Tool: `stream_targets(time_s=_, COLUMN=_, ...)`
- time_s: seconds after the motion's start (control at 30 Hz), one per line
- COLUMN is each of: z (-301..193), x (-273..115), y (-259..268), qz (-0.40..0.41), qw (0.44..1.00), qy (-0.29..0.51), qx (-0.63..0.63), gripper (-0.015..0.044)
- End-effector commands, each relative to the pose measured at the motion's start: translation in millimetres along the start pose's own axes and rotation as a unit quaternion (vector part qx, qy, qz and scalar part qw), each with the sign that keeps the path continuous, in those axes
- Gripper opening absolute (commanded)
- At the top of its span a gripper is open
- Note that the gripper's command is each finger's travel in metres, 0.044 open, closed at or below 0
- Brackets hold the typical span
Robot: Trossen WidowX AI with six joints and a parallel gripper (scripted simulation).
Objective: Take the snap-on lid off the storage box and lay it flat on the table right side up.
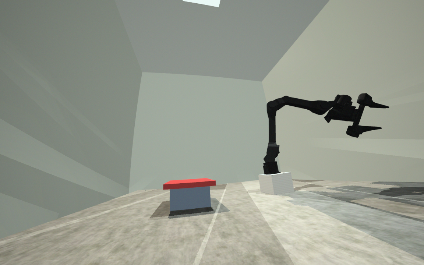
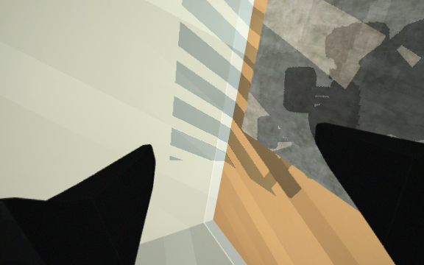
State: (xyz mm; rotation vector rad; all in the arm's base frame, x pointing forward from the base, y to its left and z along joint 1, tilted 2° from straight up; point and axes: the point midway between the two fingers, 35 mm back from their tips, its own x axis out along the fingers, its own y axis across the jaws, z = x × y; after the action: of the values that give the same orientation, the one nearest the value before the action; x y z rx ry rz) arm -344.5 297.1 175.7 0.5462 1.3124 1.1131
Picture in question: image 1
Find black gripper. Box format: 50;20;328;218
338;93;389;138

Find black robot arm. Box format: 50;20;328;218
263;94;356;174

